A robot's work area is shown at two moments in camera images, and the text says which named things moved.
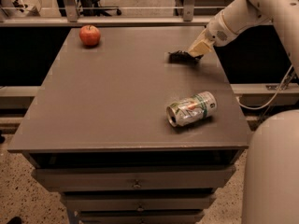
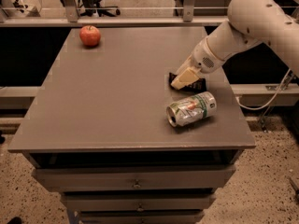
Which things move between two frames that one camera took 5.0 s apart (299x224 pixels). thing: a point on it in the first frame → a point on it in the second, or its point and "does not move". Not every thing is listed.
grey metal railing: (187, 19) does not move
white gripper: (217, 30) → (203, 59)
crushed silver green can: (192, 109) does not move
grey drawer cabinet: (129, 135) does not move
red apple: (90, 35) does not move
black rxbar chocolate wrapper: (182, 57) → (198, 86)
